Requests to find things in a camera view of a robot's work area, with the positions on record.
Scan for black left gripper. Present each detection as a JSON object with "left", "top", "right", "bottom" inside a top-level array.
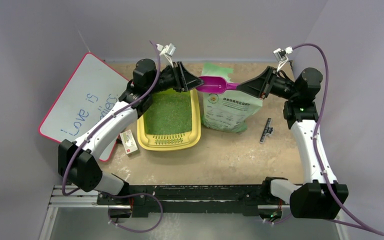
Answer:
[{"left": 147, "top": 61, "right": 204, "bottom": 96}]

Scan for magenta plastic litter scoop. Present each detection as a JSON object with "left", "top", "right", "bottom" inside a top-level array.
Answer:
[{"left": 196, "top": 76, "right": 240, "bottom": 94}]

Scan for green cat litter bag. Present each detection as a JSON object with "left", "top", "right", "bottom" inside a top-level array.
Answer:
[{"left": 200, "top": 62, "right": 263, "bottom": 134}]

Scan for yellow litter box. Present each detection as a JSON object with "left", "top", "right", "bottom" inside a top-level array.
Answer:
[{"left": 137, "top": 89, "right": 201, "bottom": 152}]

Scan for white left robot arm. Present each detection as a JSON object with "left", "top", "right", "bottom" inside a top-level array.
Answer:
[{"left": 58, "top": 58, "right": 204, "bottom": 205}]

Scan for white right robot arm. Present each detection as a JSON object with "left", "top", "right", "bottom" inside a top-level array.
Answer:
[{"left": 236, "top": 66, "right": 349, "bottom": 220}]

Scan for small white red box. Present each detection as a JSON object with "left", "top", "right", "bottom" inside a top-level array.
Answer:
[{"left": 119, "top": 129, "right": 139, "bottom": 157}]

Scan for black ruler strip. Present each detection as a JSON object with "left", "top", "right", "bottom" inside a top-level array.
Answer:
[{"left": 259, "top": 117, "right": 274, "bottom": 144}]

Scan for pink framed whiteboard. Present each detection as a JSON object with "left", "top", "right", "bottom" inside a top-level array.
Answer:
[{"left": 38, "top": 53, "right": 128, "bottom": 143}]

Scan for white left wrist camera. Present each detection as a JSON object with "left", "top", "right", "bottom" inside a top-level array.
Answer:
[{"left": 156, "top": 43, "right": 176, "bottom": 67}]

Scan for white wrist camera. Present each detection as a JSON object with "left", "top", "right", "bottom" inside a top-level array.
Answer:
[
  {"left": 273, "top": 46, "right": 293, "bottom": 72},
  {"left": 156, "top": 43, "right": 176, "bottom": 67}
]

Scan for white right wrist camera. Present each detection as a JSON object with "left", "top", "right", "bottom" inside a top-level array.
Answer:
[{"left": 273, "top": 46, "right": 293, "bottom": 72}]

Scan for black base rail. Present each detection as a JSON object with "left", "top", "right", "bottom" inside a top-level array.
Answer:
[{"left": 97, "top": 180, "right": 289, "bottom": 219}]

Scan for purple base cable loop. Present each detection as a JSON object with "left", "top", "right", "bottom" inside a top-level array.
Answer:
[{"left": 107, "top": 193, "right": 164, "bottom": 234}]

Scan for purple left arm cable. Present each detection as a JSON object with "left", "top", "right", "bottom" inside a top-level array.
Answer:
[{"left": 61, "top": 40, "right": 162, "bottom": 197}]

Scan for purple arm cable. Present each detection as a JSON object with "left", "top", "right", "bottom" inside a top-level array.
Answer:
[
  {"left": 61, "top": 40, "right": 162, "bottom": 197},
  {"left": 289, "top": 43, "right": 384, "bottom": 237}
]

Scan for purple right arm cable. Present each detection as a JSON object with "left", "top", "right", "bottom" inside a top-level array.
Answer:
[{"left": 289, "top": 43, "right": 384, "bottom": 237}]

